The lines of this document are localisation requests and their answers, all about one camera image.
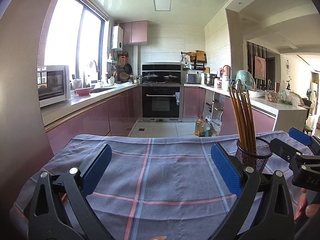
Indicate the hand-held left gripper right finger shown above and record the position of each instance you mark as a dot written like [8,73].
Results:
[225,170]

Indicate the bundle of chopsticks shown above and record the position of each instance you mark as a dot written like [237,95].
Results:
[243,125]

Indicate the pink framed wall picture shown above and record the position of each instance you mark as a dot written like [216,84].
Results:
[260,67]

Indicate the pink wall cabinets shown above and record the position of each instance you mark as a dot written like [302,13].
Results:
[135,32]

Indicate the kitchen window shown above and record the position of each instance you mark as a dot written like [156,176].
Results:
[67,35]

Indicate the grey checked tablecloth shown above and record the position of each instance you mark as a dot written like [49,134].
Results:
[162,175]

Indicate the stainless steel kettle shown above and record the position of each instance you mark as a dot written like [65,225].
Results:
[238,85]

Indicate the clear food container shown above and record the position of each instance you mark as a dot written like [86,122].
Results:
[271,96]

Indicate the ceiling light panel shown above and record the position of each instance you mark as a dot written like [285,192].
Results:
[162,2]

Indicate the pink bowl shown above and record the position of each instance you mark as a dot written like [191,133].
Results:
[83,91]

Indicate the black wall rack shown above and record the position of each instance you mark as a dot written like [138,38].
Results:
[197,65]

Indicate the black hanging frying pan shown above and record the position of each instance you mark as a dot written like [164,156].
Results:
[128,69]

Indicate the pink base cabinets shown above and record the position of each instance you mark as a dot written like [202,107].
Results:
[100,115]
[262,122]

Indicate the white wall water heater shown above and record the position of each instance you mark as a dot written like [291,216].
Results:
[117,37]

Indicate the silver countertop appliance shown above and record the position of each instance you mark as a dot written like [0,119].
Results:
[191,78]

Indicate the wall clock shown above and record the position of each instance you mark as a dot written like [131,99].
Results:
[288,65]

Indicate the wooden cutting board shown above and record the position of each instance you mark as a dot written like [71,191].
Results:
[199,55]

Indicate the stainless steel stockpot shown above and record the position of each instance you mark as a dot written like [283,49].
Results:
[210,79]

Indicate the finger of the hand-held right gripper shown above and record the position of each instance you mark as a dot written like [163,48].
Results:
[301,137]
[285,151]

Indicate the dark cooking oil bottle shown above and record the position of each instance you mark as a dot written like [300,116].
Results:
[205,130]

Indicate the pink electric kettle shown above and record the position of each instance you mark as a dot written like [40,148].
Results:
[225,70]

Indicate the white microwave oven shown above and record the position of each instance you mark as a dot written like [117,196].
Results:
[52,85]

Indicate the yellow cooking oil bottle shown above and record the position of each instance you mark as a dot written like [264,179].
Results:
[198,128]

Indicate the green stool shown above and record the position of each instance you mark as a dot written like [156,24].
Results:
[308,128]

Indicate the crumpled plastic bags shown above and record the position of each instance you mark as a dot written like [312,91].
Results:
[290,98]

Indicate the black built-in oven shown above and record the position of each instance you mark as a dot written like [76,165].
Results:
[161,102]

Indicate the black mesh utensil holder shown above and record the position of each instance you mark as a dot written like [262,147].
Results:
[260,155]

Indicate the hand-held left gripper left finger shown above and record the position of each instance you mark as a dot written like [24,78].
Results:
[97,170]

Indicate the black pan with glass lid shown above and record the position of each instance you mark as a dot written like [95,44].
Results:
[150,77]
[170,77]

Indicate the person's right hand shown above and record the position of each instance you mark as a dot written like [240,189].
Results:
[311,211]

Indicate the clear plastic bag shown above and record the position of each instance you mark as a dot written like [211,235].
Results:
[216,126]

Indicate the black integrated stove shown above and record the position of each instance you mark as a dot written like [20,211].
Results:
[161,67]

